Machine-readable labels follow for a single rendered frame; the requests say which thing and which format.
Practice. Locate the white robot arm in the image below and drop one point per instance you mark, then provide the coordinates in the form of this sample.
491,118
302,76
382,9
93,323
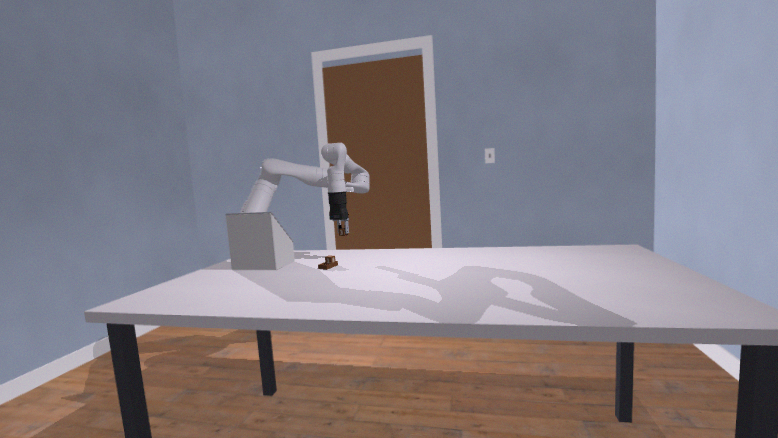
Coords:
272,169

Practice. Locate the brown wooden tray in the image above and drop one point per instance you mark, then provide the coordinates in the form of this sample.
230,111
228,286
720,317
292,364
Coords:
327,266

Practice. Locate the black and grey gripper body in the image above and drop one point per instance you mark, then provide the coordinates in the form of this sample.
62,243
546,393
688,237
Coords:
337,199

